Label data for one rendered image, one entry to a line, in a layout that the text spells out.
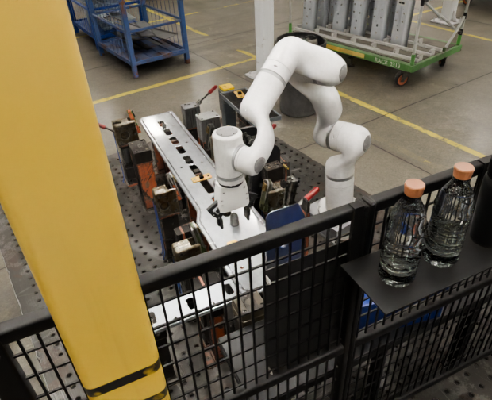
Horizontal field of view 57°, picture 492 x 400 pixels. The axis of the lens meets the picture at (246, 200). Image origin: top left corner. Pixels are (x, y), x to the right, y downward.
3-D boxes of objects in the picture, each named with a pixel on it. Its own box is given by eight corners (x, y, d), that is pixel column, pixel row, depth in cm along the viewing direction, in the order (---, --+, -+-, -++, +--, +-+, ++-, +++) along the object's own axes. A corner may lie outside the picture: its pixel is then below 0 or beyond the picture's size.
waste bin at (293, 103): (263, 109, 474) (261, 38, 431) (302, 95, 497) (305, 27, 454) (293, 126, 439) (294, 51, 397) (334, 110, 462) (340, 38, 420)
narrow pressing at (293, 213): (267, 304, 132) (263, 212, 112) (301, 290, 136) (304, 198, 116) (267, 305, 132) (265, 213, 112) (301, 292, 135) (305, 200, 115)
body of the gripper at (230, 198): (240, 167, 140) (242, 196, 146) (209, 175, 137) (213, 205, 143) (251, 178, 134) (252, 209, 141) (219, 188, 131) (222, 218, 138)
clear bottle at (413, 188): (369, 271, 82) (384, 178, 70) (397, 259, 84) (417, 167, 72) (393, 294, 77) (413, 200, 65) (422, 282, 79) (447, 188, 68)
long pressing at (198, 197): (132, 121, 238) (132, 118, 237) (174, 111, 245) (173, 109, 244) (243, 300, 136) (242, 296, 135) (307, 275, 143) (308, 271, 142)
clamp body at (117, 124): (121, 180, 246) (105, 119, 224) (147, 173, 250) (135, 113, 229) (124, 190, 238) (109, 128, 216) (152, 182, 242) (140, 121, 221)
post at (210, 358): (201, 355, 154) (191, 297, 137) (230, 343, 158) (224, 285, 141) (208, 370, 149) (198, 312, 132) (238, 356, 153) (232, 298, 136)
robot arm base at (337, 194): (337, 190, 213) (337, 156, 202) (370, 207, 200) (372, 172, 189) (309, 209, 204) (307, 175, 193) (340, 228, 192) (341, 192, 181)
